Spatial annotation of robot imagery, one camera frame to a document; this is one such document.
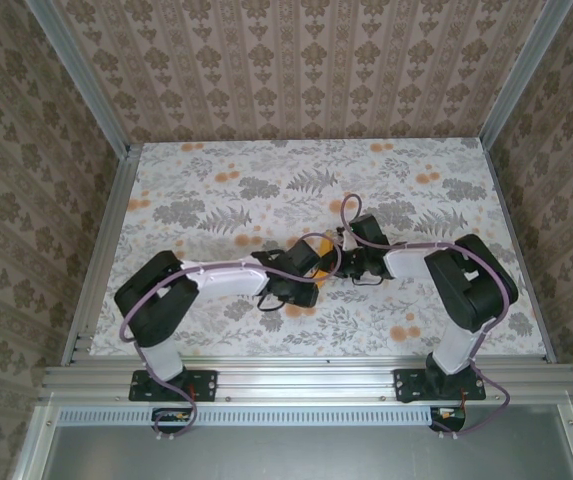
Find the orange paper sheet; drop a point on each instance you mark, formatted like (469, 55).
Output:
(324, 248)

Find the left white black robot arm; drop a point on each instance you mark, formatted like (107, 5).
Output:
(156, 310)

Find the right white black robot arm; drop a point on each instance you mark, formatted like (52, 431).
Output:
(476, 290)

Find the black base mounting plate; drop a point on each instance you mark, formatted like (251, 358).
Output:
(208, 385)
(403, 385)

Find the floral table cover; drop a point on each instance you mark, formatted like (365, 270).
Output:
(266, 165)

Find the grey metal panel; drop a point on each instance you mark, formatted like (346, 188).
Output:
(291, 455)

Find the small black circuit board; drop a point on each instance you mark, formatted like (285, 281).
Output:
(171, 416)
(448, 414)

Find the aluminium cross rail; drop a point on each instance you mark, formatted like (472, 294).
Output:
(306, 380)

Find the aluminium side rail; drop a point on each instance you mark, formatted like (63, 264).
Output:
(111, 225)
(516, 240)

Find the aluminium frame post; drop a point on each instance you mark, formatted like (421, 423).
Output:
(81, 80)
(521, 75)

